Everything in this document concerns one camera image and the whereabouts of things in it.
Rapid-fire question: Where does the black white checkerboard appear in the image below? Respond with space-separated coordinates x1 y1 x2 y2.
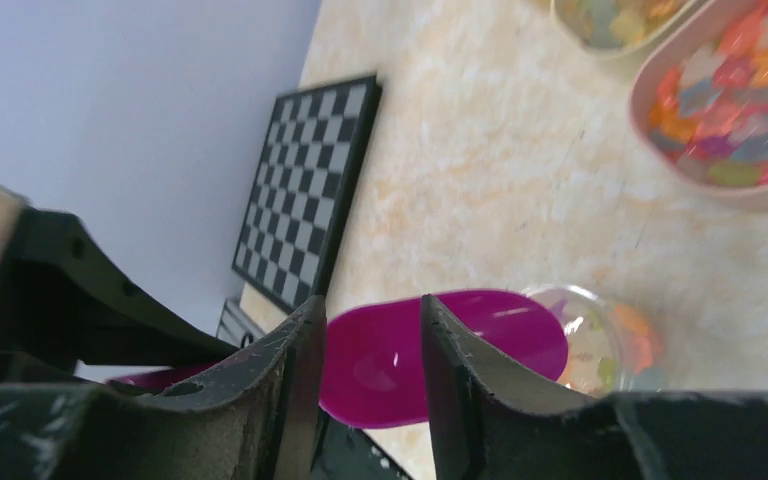
232 75 383 313

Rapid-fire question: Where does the clear plastic cup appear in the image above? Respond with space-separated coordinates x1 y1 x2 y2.
523 284 666 398

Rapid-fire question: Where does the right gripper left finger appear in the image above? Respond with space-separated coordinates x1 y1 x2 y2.
0 296 326 479

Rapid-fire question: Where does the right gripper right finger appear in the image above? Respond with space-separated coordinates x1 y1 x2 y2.
420 295 768 479

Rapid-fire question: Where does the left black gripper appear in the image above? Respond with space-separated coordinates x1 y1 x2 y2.
0 208 237 383

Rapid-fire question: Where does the tray of orange pink candies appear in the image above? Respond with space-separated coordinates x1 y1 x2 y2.
628 1 768 210

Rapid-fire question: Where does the tray of yellow purple candies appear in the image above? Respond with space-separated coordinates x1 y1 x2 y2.
550 0 705 60

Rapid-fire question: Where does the purple plastic scoop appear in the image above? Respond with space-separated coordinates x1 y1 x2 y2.
123 290 568 429

